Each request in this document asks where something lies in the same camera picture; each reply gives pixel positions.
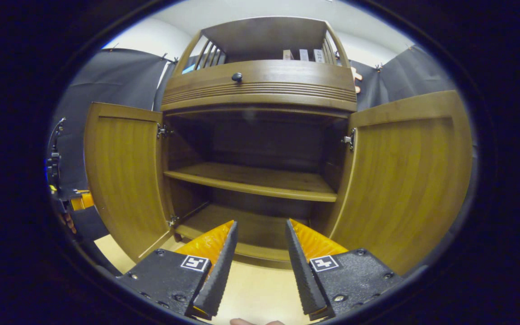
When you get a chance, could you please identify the black backdrop cloth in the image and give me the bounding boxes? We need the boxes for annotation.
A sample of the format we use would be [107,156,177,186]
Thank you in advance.
[52,45,457,240]

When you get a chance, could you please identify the wooden inner cabinet shelf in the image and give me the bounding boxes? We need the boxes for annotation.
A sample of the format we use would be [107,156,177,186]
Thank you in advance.
[164,162,338,202]

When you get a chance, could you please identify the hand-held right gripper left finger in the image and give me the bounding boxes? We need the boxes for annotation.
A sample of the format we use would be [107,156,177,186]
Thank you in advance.
[116,220,239,319]

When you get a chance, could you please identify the wooden shoe cabinet door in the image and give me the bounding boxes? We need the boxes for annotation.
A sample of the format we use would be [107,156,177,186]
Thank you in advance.
[328,90,473,276]
[84,102,175,262]

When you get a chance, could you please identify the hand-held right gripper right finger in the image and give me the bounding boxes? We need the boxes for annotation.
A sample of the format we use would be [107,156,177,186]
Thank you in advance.
[286,218,404,321]

